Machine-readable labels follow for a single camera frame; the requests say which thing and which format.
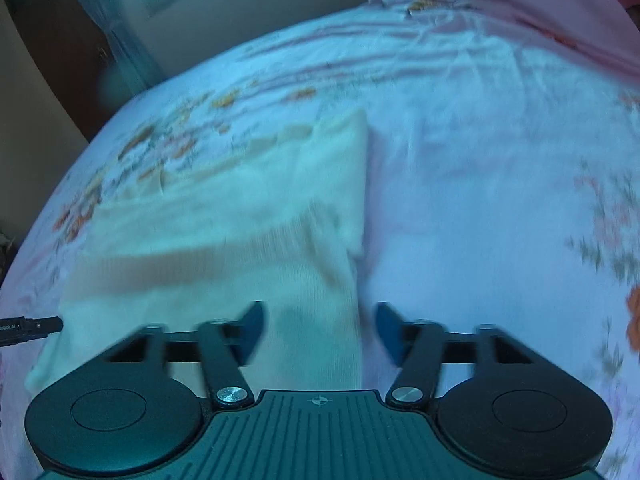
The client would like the brown wooden door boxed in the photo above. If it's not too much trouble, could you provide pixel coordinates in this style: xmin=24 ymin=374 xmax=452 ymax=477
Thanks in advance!
xmin=0 ymin=0 xmax=108 ymax=146

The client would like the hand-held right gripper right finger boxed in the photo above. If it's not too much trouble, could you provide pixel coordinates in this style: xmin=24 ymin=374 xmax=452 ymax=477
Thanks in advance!
xmin=375 ymin=302 xmax=541 ymax=406

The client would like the bed with floral pink sheet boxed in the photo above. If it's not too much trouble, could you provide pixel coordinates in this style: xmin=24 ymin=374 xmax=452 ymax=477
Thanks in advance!
xmin=0 ymin=0 xmax=640 ymax=480

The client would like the pink blanket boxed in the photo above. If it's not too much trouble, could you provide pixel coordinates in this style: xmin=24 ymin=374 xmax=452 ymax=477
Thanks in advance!
xmin=367 ymin=0 xmax=640 ymax=86

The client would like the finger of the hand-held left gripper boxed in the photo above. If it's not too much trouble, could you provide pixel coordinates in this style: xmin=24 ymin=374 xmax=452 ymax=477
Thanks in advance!
xmin=0 ymin=316 xmax=64 ymax=347

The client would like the cream knit sweater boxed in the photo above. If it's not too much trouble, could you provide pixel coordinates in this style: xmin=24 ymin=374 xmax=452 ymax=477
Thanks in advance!
xmin=25 ymin=109 xmax=371 ymax=393

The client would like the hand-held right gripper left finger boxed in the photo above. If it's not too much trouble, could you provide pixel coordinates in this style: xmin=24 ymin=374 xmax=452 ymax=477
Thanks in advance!
xmin=102 ymin=301 xmax=266 ymax=408

